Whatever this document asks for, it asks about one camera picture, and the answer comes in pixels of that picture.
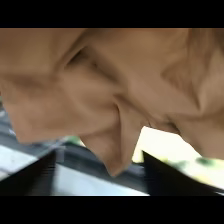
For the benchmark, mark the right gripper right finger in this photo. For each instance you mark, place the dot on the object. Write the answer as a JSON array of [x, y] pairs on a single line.
[[166, 181]]

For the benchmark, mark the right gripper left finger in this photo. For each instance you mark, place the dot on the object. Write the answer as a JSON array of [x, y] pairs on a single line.
[[33, 180]]

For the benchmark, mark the brown T-shirt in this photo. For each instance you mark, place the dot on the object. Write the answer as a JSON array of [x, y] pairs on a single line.
[[100, 83]]

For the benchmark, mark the silver frame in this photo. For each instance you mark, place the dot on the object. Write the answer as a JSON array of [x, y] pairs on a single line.
[[86, 183]]

